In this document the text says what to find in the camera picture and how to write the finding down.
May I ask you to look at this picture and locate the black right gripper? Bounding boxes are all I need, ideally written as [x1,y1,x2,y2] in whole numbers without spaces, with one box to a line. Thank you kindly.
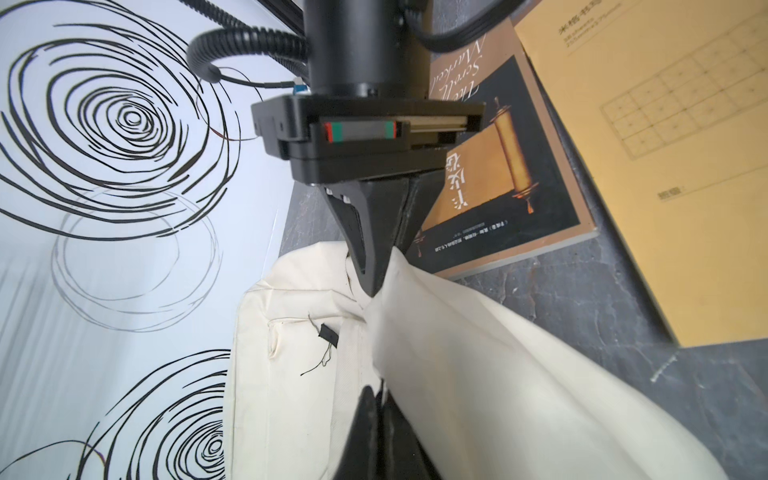
[251,95,485,297]

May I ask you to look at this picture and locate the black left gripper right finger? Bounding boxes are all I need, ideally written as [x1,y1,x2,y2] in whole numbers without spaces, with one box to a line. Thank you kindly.
[379,393,441,479]

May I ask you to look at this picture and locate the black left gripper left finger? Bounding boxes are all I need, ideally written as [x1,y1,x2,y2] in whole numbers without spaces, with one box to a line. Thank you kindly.
[333,386,379,480]

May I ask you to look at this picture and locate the cream canvas backpack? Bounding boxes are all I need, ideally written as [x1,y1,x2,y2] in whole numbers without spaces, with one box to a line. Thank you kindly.
[223,241,725,479]

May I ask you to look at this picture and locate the brown black scroll book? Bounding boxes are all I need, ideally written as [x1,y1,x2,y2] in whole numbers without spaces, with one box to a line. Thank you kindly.
[406,20,597,279]

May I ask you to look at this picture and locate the yellow grid exercise book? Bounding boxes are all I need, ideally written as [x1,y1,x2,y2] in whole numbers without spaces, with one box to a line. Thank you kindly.
[515,1,767,347]

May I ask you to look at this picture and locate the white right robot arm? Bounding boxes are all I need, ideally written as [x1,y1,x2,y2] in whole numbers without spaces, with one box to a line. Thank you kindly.
[252,1,484,295]

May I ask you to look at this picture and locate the black corrugated cable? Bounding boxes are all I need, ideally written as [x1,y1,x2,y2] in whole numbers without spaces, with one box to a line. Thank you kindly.
[177,0,311,90]

